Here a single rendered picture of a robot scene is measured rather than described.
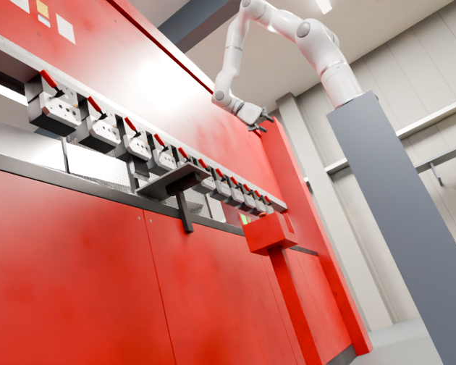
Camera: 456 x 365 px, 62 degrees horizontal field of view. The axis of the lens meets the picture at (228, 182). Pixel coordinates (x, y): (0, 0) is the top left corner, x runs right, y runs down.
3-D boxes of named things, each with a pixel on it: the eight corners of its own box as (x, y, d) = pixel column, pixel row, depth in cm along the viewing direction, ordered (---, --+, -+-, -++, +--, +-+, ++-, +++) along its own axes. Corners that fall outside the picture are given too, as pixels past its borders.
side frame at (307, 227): (370, 352, 296) (273, 116, 385) (273, 379, 324) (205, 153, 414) (373, 347, 318) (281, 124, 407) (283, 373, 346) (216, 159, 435)
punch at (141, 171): (135, 176, 157) (132, 156, 160) (132, 177, 157) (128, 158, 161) (150, 181, 165) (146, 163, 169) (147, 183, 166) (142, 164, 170)
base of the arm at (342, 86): (383, 106, 147) (362, 70, 155) (372, 87, 132) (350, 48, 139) (338, 130, 155) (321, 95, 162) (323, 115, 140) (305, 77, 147)
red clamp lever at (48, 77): (46, 66, 124) (66, 92, 128) (38, 73, 125) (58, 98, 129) (43, 68, 122) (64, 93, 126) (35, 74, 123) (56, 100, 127)
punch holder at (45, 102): (45, 110, 120) (40, 70, 127) (27, 122, 123) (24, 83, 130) (82, 127, 133) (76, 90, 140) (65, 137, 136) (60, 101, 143)
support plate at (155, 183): (188, 163, 141) (187, 161, 141) (134, 192, 150) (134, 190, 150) (212, 175, 156) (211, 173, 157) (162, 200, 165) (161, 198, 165)
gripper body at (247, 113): (232, 113, 184) (251, 124, 181) (244, 97, 186) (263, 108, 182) (234, 120, 191) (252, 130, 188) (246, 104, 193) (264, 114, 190)
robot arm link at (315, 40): (354, 69, 152) (331, 26, 161) (332, 52, 138) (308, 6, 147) (329, 87, 158) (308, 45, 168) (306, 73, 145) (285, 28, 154)
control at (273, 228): (285, 238, 149) (271, 198, 156) (250, 253, 154) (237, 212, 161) (298, 243, 167) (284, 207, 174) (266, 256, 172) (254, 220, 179)
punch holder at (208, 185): (203, 183, 207) (196, 157, 213) (191, 189, 209) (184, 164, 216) (216, 189, 220) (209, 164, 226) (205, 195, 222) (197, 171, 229)
